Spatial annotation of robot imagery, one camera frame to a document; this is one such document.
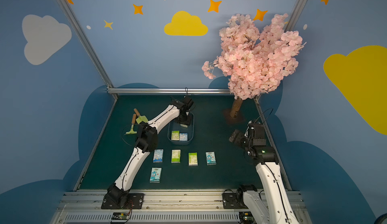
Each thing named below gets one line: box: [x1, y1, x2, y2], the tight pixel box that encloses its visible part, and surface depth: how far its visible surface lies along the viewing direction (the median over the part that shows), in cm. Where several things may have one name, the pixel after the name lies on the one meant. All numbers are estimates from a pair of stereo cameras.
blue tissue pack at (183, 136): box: [179, 132, 188, 142], surface depth 98 cm
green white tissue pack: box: [171, 149, 181, 163], surface depth 90 cm
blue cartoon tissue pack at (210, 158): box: [205, 151, 217, 166], surface depth 89 cm
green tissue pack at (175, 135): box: [171, 130, 180, 141], surface depth 98 cm
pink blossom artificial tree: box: [201, 13, 306, 118], surface depth 70 cm
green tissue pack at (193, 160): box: [188, 152, 199, 166], surface depth 88 cm
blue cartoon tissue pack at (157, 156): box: [153, 148, 164, 163], surface depth 90 cm
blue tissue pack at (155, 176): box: [149, 167, 162, 184], surface depth 82 cm
